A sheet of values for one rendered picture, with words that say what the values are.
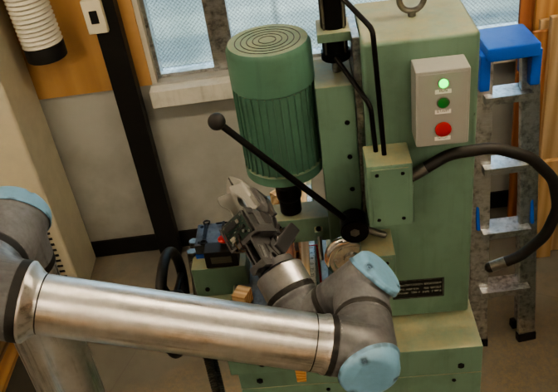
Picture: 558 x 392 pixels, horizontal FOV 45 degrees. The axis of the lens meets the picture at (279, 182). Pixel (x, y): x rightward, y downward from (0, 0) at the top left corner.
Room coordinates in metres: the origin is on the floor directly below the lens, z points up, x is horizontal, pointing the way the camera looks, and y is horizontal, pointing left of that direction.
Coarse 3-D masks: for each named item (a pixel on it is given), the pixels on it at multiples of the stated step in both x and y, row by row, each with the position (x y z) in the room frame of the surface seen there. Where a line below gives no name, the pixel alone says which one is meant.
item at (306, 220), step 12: (276, 204) 1.33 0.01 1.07; (312, 204) 1.31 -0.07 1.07; (276, 216) 1.29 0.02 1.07; (288, 216) 1.28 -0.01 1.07; (300, 216) 1.27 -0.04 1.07; (312, 216) 1.27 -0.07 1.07; (324, 216) 1.26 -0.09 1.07; (300, 228) 1.26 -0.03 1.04; (312, 228) 1.26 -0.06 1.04; (324, 228) 1.26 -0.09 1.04; (300, 240) 1.26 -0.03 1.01; (312, 240) 1.26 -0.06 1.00
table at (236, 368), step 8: (256, 280) 1.26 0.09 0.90; (256, 288) 1.23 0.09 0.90; (208, 296) 1.26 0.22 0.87; (216, 296) 1.26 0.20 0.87; (224, 296) 1.25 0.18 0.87; (256, 296) 1.21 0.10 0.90; (264, 304) 1.18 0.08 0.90; (232, 368) 1.03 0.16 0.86; (240, 368) 1.03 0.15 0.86; (248, 368) 1.03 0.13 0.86; (256, 368) 1.02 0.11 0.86; (264, 368) 1.02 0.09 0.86; (272, 368) 1.02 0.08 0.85; (280, 368) 1.02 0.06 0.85
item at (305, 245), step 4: (304, 192) 1.54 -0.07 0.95; (304, 196) 1.52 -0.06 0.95; (304, 200) 1.50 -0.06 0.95; (304, 244) 1.31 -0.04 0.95; (308, 244) 1.31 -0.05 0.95; (304, 248) 1.30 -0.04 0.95; (308, 248) 1.29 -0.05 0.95; (304, 252) 1.28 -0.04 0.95; (308, 252) 1.28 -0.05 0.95; (304, 256) 1.27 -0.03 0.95; (308, 256) 1.27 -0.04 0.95; (304, 260) 1.25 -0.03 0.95; (308, 260) 1.25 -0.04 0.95; (304, 264) 1.24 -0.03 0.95; (308, 264) 1.24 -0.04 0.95; (308, 268) 1.22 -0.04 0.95; (308, 272) 1.21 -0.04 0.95
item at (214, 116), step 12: (216, 120) 1.15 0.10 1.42; (228, 132) 1.16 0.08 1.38; (264, 156) 1.16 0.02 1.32; (276, 168) 1.15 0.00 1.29; (312, 192) 1.15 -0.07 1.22; (324, 204) 1.14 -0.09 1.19; (336, 216) 1.14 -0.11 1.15; (348, 216) 1.14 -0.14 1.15; (360, 216) 1.14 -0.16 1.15; (348, 228) 1.12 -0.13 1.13; (360, 228) 1.12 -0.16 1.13; (372, 228) 1.14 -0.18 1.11; (348, 240) 1.12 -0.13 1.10; (360, 240) 1.12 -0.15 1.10
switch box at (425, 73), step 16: (416, 64) 1.14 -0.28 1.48; (432, 64) 1.13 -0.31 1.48; (448, 64) 1.12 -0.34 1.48; (464, 64) 1.11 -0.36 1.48; (416, 80) 1.10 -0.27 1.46; (432, 80) 1.10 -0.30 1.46; (448, 80) 1.10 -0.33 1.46; (464, 80) 1.09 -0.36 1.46; (416, 96) 1.10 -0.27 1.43; (432, 96) 1.10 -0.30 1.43; (448, 96) 1.10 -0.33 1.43; (464, 96) 1.09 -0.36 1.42; (416, 112) 1.10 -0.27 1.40; (432, 112) 1.10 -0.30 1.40; (464, 112) 1.09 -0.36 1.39; (416, 128) 1.10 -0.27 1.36; (432, 128) 1.10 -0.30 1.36; (464, 128) 1.09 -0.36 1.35; (416, 144) 1.11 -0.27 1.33; (432, 144) 1.10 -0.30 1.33
